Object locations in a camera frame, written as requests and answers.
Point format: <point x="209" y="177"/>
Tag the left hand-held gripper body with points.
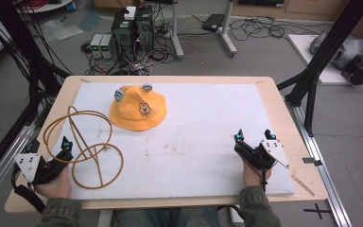
<point x="31" y="165"/>

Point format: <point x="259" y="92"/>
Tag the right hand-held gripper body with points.
<point x="275" y="151"/>

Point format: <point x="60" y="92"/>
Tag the yellow bucket hat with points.
<point x="135" y="110"/>

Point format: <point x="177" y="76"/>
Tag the person's left hand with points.
<point x="58" y="186"/>

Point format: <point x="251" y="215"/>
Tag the person's right hand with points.
<point x="252" y="178"/>

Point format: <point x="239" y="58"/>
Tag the wooden table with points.
<point x="283" y="126"/>

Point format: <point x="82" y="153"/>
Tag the white foam mat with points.
<point x="201" y="126"/>

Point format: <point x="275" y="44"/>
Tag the tape strip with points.
<point x="303" y="185"/>

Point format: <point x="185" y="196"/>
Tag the white floor board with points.
<point x="302" y="50"/>

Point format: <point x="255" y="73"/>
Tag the grey desk leg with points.
<point x="228" y="34"/>
<point x="177" y="38"/>

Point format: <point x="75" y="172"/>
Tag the grey power supply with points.
<point x="96" y="45"/>
<point x="107" y="46"/>

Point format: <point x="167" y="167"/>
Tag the person's legs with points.
<point x="170" y="217"/>

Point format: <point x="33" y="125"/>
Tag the black device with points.
<point x="359" y="73"/>

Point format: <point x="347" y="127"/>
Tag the clear plastic sheet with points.
<point x="60" y="30"/>

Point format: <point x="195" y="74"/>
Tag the flat black box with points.
<point x="213" y="22"/>

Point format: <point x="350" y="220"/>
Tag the grey rounded device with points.
<point x="349" y="50"/>

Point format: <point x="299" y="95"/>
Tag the black computer tower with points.
<point x="123" y="38"/>
<point x="145" y="28"/>

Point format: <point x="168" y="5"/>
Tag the wooden cabinet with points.
<point x="312" y="8"/>

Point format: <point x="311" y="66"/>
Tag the blue tape roll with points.
<point x="71" y="6"/>

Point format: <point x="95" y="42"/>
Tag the round white table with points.
<point x="48" y="6"/>

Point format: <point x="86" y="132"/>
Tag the small white box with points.
<point x="130" y="12"/>

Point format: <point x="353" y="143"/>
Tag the aluminium rail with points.
<point x="324" y="176"/>
<point x="3" y="170"/>

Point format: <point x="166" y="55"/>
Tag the small metal bracket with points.
<point x="312" y="161"/>

